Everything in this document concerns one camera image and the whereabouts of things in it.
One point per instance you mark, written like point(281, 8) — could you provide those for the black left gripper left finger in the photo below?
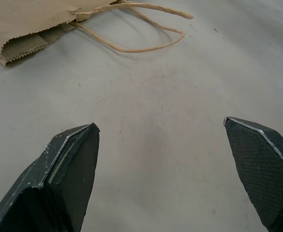
point(66, 183)

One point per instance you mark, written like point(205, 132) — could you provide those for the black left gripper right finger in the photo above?
point(264, 174)

